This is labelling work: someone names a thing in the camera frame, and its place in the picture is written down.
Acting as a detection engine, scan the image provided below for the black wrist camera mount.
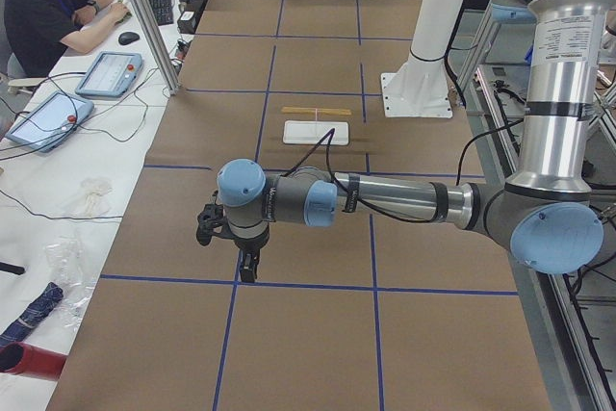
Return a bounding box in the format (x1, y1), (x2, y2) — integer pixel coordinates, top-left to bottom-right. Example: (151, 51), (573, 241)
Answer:
(195, 191), (234, 246)

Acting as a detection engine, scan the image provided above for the dark blue folded cloth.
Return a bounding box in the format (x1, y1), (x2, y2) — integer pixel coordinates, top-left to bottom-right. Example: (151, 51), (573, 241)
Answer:
(1, 282), (64, 347)

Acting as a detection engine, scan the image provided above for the clear plastic bag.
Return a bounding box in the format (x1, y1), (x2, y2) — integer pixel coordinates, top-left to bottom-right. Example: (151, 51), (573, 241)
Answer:
(44, 237), (96, 328)

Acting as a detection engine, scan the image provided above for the small black box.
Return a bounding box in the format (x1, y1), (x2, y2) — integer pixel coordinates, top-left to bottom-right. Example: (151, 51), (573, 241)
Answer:
(177, 11), (196, 35)

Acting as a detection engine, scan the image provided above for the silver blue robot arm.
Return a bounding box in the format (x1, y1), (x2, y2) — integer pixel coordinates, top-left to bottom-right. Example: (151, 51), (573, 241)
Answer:
(196, 0), (615, 282)

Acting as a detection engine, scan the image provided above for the black keyboard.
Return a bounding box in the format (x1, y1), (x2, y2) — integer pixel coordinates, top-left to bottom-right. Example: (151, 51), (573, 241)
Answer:
(148, 0), (173, 26)

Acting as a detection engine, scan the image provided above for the far teach pendant tablet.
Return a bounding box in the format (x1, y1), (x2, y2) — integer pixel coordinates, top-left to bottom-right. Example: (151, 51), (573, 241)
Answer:
(75, 51), (143, 99)

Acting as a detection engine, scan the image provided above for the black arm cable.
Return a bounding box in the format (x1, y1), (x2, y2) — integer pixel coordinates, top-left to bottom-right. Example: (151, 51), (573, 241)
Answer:
(282, 127), (526, 224)

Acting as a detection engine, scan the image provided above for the red cylinder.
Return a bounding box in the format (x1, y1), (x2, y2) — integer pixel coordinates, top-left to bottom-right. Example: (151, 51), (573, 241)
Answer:
(1, 343), (67, 381)

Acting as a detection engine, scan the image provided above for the white crumpled cloth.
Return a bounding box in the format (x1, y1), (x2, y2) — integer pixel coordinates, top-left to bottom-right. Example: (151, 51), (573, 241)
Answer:
(64, 177), (113, 218)

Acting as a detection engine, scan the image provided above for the teach pendant tablet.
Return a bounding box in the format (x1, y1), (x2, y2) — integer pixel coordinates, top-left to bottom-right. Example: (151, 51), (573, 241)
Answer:
(75, 51), (143, 99)
(6, 91), (94, 153)

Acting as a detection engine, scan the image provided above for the near teach pendant tablet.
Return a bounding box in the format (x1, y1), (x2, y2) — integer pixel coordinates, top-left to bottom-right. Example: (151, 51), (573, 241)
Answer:
(6, 91), (94, 153)

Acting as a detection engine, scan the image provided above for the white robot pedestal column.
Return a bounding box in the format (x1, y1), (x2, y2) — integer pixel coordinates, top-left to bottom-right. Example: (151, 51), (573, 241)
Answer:
(381, 0), (464, 118)

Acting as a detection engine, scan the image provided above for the black computer mouse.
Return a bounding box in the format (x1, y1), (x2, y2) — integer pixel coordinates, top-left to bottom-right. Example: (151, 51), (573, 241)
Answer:
(117, 32), (140, 46)

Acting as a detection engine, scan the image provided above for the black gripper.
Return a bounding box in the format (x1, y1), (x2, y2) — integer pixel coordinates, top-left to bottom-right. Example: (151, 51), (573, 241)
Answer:
(234, 231), (270, 283)

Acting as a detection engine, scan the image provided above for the aluminium frame post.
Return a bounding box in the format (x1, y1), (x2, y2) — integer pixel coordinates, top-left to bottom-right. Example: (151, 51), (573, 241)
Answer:
(130, 0), (180, 95)

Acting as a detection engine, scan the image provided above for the white rack with wooden bar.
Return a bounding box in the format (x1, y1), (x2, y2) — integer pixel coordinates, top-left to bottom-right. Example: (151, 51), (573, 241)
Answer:
(281, 106), (352, 146)

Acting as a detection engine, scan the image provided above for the seated person in black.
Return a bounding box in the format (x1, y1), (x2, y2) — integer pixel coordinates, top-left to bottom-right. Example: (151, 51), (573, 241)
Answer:
(4, 0), (129, 78)

